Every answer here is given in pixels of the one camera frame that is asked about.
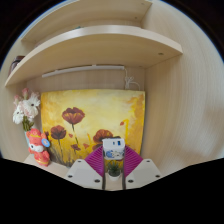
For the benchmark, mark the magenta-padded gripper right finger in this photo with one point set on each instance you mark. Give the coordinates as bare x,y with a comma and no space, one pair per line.
138,171

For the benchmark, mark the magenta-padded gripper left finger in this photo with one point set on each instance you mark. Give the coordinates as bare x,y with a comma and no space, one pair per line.
87,171

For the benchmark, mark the red plush toy figure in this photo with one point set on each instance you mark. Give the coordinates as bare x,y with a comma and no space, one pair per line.
38,148

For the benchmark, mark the yellow poppy flower painting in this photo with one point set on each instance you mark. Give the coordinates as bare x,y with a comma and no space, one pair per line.
86,110

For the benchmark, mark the pale blue vase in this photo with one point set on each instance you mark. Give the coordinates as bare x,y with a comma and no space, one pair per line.
26,136

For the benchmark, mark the pink and white flower bouquet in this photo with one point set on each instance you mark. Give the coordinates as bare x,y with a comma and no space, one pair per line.
26,106

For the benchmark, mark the white light bar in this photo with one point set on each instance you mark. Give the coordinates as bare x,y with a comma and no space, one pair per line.
83,69

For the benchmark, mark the light wooden shelf unit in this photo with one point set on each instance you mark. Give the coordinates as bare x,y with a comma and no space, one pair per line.
100,43

